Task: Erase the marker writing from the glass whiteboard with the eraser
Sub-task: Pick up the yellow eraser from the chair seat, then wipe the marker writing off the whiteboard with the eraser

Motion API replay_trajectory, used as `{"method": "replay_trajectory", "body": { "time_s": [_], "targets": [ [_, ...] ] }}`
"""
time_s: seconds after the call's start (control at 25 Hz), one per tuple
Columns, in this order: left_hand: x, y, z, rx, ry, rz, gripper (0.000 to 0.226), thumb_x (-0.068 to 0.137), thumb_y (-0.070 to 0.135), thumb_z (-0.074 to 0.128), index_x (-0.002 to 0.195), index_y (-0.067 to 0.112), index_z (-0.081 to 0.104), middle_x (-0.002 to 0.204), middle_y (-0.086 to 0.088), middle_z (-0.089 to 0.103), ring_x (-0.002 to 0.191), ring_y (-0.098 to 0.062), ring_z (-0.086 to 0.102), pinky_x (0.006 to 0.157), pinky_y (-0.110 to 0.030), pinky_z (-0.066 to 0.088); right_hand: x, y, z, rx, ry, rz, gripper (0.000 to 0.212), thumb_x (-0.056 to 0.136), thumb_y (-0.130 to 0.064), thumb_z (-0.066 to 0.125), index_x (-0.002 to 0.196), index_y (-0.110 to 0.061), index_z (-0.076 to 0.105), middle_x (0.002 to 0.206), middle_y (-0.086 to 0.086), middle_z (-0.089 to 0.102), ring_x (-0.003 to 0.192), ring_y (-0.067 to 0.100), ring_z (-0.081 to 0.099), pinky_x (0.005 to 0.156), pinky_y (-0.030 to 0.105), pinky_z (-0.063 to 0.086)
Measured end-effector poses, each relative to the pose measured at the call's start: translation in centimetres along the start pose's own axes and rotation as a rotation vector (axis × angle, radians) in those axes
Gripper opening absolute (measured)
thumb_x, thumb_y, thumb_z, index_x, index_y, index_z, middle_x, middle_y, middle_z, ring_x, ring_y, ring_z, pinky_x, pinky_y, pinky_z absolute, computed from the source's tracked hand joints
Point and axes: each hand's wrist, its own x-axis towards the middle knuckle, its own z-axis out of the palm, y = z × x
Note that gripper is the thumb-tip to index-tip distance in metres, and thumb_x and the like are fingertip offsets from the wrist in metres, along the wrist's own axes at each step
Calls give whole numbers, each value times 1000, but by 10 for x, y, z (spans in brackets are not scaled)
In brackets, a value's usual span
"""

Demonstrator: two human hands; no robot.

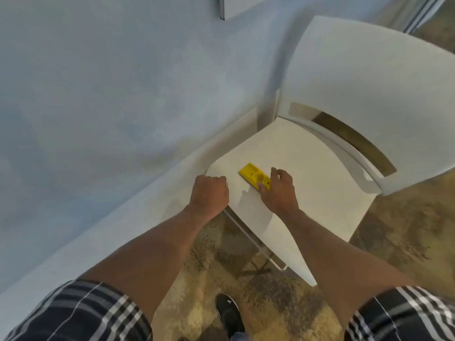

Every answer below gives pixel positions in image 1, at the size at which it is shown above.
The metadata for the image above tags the person's left hand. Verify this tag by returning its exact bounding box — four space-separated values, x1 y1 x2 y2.
187 175 230 224

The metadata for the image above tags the person's right hand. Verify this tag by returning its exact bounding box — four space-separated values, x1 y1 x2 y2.
256 167 301 219

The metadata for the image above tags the yellow eraser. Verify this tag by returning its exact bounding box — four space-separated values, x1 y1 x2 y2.
238 162 273 191

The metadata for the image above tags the person's right forearm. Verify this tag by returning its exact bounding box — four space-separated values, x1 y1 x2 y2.
282 208 417 329

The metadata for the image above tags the person's left forearm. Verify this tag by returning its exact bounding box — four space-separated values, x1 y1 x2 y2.
80 206 214 323

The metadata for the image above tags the white chair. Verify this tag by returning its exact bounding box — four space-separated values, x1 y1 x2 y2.
205 16 455 287

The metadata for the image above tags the black shoe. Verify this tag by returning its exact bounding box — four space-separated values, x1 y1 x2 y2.
215 294 246 340

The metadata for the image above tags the black white striped shirt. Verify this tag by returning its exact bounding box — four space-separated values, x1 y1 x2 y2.
3 278 455 341

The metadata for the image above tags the white wall-mounted panel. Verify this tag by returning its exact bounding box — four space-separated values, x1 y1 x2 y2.
218 0 276 21

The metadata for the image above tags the grey metal door frame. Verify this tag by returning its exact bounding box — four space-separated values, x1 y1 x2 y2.
403 0 449 34

